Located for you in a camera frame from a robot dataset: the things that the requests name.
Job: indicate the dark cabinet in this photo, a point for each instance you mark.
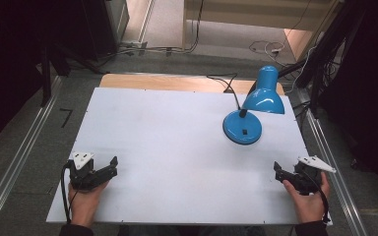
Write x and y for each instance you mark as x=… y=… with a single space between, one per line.
x=101 y=23

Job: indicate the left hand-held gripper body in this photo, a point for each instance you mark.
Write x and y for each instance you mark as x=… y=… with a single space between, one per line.
x=82 y=172

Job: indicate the black curtain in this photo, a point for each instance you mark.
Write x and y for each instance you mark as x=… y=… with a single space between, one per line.
x=10 y=65
x=367 y=82

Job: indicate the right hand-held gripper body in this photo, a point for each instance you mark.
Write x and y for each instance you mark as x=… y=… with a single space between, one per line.
x=308 y=177

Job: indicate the blue desk lamp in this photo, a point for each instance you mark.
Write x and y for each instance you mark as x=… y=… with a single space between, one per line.
x=252 y=111

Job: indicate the grey power strip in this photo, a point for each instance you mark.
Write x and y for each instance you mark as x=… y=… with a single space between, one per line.
x=133 y=45

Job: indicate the black metal stand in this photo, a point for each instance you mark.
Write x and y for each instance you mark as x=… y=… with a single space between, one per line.
x=47 y=75

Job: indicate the person's left hand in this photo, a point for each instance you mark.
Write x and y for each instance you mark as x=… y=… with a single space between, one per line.
x=85 y=203

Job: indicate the light wooden furniture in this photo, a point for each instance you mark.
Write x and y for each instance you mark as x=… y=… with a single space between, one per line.
x=252 y=13

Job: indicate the aluminium floor rail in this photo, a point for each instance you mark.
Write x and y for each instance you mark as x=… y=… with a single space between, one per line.
x=334 y=170
x=19 y=154

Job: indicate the person's right hand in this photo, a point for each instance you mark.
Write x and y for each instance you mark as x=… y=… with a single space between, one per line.
x=306 y=205

